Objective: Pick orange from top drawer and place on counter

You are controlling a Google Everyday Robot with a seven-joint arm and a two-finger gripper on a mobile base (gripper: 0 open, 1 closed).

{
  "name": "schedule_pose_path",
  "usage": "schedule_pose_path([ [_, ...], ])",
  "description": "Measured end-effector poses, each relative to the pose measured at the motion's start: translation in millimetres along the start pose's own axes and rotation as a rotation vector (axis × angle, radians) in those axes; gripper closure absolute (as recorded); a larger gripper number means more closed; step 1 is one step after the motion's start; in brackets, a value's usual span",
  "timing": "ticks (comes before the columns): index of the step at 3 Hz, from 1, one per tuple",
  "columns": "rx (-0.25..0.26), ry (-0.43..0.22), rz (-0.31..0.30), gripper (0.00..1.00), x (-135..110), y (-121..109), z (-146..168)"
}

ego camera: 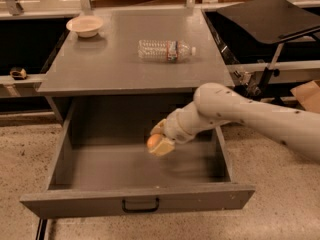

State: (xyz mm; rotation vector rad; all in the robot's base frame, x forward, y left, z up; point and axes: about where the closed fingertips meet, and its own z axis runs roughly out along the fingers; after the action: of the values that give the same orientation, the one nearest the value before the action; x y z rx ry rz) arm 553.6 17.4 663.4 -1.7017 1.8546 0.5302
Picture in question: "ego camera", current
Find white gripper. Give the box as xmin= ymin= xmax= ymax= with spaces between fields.
xmin=147 ymin=109 xmax=194 ymax=156

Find orange fruit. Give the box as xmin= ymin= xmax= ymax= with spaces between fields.
xmin=147 ymin=134 xmax=162 ymax=149

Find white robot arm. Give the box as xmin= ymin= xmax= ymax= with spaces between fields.
xmin=147 ymin=83 xmax=320 ymax=162

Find grey open top drawer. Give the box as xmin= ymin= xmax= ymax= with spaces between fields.
xmin=20 ymin=94 xmax=255 ymax=219

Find grey cabinet counter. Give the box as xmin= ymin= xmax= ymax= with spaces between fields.
xmin=37 ymin=9 xmax=235 ymax=124

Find clear plastic water bottle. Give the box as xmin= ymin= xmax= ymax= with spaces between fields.
xmin=138 ymin=40 xmax=196 ymax=63

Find white ceramic bowl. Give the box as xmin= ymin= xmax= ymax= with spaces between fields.
xmin=66 ymin=15 xmax=103 ymax=38

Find brown cardboard box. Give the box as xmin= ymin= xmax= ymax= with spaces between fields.
xmin=291 ymin=80 xmax=320 ymax=113

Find yellow black tape measure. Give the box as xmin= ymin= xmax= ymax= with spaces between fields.
xmin=10 ymin=67 xmax=27 ymax=80

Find black tray on stand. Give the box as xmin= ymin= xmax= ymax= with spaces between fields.
xmin=217 ymin=0 xmax=320 ymax=98

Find black drawer handle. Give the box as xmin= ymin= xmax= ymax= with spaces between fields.
xmin=122 ymin=198 xmax=160 ymax=214

